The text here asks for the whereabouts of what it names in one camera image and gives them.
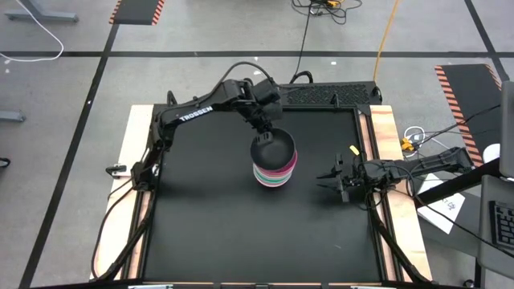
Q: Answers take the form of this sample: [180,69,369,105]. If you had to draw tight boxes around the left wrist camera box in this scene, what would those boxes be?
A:
[253,78,283,104]

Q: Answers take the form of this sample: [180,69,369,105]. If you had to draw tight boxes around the thin black cable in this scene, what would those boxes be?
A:
[417,104,503,146]

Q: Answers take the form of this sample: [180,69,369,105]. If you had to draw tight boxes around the white coiled cable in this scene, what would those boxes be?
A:
[403,125,477,166]

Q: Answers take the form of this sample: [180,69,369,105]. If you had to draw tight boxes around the black metal clamp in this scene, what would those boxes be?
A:
[105,163,129,179]

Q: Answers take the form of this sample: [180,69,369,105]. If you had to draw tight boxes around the white floor cable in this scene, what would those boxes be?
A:
[0,0,65,64]

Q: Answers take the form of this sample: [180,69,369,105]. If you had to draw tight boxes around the grey desk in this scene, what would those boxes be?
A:
[477,174,514,282]

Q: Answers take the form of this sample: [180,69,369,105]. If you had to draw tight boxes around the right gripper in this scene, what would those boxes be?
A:
[316,154,365,203]

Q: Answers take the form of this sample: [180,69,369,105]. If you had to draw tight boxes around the orange bowl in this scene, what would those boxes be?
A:
[255,168,292,185]

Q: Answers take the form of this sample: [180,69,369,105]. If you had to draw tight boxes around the dark teal bowl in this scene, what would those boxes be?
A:
[253,164,295,180]

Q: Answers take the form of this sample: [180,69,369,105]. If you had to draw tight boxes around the light green bowl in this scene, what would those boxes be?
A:
[254,166,294,182]

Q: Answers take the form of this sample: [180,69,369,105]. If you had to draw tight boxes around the white paper sheet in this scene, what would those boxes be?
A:
[417,172,467,235]

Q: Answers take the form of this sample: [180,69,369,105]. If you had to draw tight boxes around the light wooden board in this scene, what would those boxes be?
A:
[369,104,434,282]
[90,104,156,280]

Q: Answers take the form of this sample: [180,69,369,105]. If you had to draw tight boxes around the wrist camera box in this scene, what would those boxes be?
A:
[361,160,390,186]
[253,78,283,104]

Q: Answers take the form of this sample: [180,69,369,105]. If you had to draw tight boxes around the pink bowl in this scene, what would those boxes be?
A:
[256,150,299,174]

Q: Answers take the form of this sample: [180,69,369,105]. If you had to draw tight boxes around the black perforated computer case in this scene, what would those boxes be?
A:
[280,81,383,107]

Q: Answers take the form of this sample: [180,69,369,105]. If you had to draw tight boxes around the black floor cable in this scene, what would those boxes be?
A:
[289,6,315,85]

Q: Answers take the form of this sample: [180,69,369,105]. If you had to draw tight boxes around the black keyboard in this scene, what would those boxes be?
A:
[488,200,514,252]

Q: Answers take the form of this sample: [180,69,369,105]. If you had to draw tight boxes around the yellow floor cable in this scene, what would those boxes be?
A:
[372,0,402,83]

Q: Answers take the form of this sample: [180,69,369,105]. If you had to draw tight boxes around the black diagonal bar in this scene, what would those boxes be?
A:
[415,159,503,208]

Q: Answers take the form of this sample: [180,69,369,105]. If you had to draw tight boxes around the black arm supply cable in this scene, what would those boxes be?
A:
[90,176,140,280]

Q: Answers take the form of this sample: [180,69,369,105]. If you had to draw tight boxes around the white round object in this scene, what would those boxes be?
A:
[483,143,502,164]

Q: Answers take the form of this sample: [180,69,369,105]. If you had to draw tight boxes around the black table frame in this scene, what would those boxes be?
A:
[127,103,398,289]

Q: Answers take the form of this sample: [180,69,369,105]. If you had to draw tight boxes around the black cable bundle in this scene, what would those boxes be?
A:
[292,0,363,26]

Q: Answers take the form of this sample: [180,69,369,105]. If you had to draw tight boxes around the black hazard striped floor mat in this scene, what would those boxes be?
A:
[434,63,503,168]
[108,0,165,26]

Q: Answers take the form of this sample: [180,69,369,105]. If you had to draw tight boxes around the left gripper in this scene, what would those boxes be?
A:
[244,102,284,146]

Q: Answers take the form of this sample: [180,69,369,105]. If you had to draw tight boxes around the black bowl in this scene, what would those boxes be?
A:
[250,127,296,171]

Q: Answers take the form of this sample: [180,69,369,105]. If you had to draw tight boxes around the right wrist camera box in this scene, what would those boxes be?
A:
[361,160,390,186]

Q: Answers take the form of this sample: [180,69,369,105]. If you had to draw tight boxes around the grey desk foot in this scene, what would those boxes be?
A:
[0,110,27,123]
[4,0,80,23]

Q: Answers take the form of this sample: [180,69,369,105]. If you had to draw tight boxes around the grey monitor panel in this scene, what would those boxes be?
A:
[500,79,514,180]

